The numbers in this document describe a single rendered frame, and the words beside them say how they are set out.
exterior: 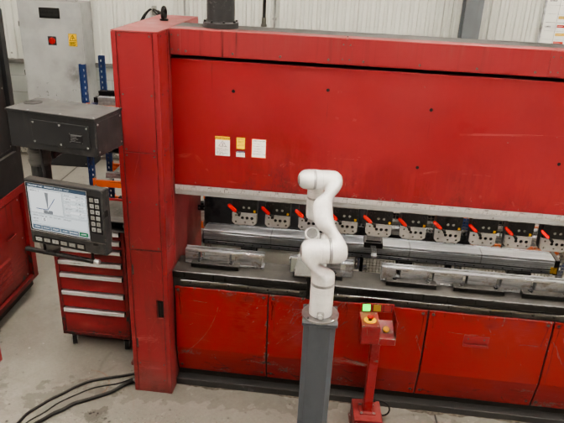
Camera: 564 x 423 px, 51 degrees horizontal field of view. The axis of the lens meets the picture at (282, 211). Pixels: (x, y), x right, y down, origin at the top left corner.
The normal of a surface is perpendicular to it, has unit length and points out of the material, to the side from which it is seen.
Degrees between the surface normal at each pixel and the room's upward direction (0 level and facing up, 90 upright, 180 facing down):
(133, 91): 90
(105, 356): 0
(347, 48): 90
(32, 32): 90
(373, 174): 90
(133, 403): 0
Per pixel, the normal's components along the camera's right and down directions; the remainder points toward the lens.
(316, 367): -0.07, 0.40
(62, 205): -0.29, 0.37
